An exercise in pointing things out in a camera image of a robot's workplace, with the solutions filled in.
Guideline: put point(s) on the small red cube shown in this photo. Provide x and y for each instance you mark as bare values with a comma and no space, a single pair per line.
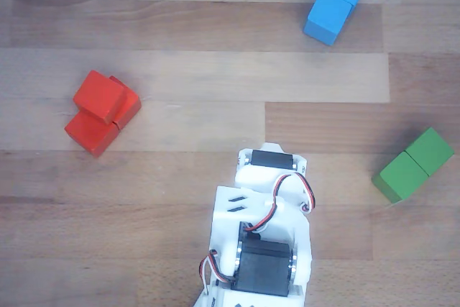
98,96

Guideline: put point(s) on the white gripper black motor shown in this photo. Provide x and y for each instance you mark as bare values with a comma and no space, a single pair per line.
271,159

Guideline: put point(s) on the long red block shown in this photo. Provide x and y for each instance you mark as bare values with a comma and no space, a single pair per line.
91,134

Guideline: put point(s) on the long blue block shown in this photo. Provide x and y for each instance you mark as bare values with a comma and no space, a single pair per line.
330,16

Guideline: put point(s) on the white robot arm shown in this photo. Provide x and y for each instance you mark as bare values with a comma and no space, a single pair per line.
266,264

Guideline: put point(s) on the long green block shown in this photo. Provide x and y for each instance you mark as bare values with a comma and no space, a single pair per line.
409,174

